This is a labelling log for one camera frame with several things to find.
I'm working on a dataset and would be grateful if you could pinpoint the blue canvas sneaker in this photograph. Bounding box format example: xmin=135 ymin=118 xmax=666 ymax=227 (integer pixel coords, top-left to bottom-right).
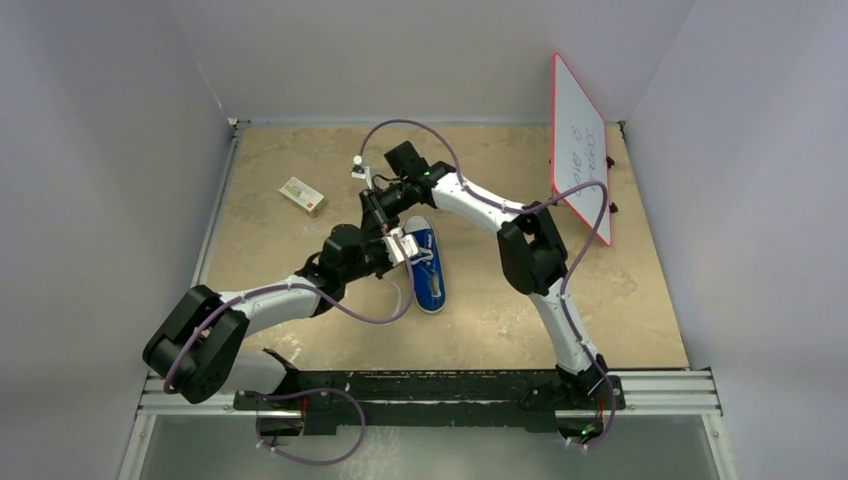
xmin=403 ymin=216 xmax=447 ymax=314

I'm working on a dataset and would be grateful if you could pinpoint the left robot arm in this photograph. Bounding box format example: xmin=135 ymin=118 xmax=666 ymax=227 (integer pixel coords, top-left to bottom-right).
xmin=142 ymin=224 xmax=420 ymax=409

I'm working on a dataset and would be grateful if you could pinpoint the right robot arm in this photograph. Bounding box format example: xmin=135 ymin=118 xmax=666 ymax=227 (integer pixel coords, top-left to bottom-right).
xmin=352 ymin=141 xmax=624 ymax=411

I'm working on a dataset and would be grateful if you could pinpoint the small white red box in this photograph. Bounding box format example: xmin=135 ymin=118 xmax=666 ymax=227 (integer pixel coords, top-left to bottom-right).
xmin=278 ymin=177 xmax=327 ymax=218

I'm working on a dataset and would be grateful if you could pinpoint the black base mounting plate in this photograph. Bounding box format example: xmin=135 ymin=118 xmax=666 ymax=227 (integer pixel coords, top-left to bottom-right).
xmin=234 ymin=369 xmax=609 ymax=437

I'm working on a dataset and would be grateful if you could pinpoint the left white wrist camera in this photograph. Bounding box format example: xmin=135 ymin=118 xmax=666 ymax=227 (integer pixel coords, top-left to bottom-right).
xmin=383 ymin=227 xmax=420 ymax=266

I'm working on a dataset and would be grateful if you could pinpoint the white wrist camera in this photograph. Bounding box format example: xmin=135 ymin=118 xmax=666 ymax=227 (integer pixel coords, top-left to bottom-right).
xmin=351 ymin=155 xmax=371 ymax=181
xmin=383 ymin=227 xmax=420 ymax=266

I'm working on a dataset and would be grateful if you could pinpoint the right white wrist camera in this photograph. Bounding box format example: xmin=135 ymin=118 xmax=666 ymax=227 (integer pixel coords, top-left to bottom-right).
xmin=351 ymin=155 xmax=371 ymax=181

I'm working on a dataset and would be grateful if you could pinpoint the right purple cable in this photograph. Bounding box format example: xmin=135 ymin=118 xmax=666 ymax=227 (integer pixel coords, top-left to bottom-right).
xmin=357 ymin=119 xmax=617 ymax=452

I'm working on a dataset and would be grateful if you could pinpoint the purple cable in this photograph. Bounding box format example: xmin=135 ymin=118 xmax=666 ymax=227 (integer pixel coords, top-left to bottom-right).
xmin=357 ymin=119 xmax=617 ymax=452
xmin=162 ymin=228 xmax=417 ymax=466

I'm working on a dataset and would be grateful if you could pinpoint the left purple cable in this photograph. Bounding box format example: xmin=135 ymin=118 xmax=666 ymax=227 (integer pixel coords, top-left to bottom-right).
xmin=162 ymin=228 xmax=417 ymax=466

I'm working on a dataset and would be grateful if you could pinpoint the white board red frame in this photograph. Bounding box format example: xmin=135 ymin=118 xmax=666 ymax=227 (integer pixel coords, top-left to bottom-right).
xmin=550 ymin=53 xmax=612 ymax=246

